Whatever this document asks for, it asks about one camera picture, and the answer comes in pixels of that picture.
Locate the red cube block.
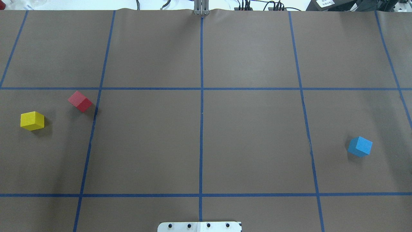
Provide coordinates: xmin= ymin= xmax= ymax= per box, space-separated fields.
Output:
xmin=68 ymin=91 xmax=93 ymax=113

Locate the blue cube block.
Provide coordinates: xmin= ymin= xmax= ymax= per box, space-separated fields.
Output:
xmin=347 ymin=136 xmax=373 ymax=157

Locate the yellow cube block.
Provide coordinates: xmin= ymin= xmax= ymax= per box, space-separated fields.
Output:
xmin=20 ymin=111 xmax=45 ymax=131

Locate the aluminium frame post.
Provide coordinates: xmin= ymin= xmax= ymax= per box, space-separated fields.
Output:
xmin=193 ymin=0 xmax=210 ymax=16

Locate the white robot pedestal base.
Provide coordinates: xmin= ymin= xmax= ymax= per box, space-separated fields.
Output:
xmin=157 ymin=221 xmax=242 ymax=232

